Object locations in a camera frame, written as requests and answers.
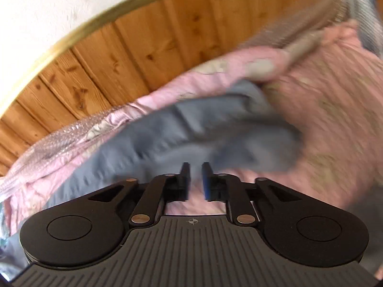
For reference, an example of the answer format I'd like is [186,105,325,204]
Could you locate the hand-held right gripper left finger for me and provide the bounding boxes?
[87,162,191,226]

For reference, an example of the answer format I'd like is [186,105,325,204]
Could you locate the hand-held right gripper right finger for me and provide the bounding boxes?
[202,162,297,226]

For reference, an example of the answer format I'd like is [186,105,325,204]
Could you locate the grey pants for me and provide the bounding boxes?
[9,79,303,246]

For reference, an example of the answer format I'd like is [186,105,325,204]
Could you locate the clear bubble wrap sheet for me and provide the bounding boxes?
[6,108,120,180]

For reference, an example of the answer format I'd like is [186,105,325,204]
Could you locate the pink bear print blanket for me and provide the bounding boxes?
[0,19,383,272]

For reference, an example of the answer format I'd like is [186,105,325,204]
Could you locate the light blue cloth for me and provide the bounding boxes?
[0,206,18,266]

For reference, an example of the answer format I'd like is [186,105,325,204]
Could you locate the grey striped cloth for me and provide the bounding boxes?
[326,0,383,51]

